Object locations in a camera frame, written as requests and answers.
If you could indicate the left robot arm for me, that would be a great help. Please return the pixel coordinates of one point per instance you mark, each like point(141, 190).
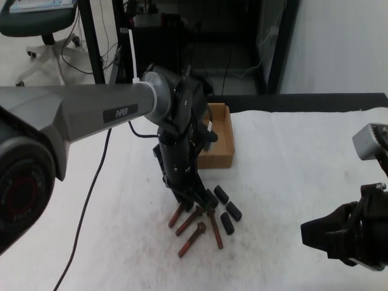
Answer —
point(78, 106)

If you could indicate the black sleeve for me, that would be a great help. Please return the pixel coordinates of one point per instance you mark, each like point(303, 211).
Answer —
point(213, 200)
point(221, 194)
point(234, 211)
point(227, 223)

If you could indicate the copper bolt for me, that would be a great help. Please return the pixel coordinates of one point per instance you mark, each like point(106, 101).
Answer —
point(216, 230)
point(175, 217)
point(191, 241)
point(188, 222)

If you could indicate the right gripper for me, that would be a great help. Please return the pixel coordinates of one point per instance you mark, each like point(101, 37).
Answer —
point(376, 224)

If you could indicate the brown cardboard box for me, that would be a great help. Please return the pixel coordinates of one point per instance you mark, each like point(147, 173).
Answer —
point(222, 142)

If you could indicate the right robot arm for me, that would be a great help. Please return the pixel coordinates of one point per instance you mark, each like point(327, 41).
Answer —
point(368, 142)

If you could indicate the black metal post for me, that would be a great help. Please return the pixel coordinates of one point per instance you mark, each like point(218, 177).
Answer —
point(91, 42)

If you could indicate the office chair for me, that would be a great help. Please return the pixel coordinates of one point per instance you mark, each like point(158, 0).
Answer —
point(39, 33)

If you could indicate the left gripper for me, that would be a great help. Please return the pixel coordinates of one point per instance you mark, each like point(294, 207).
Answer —
point(179, 163)

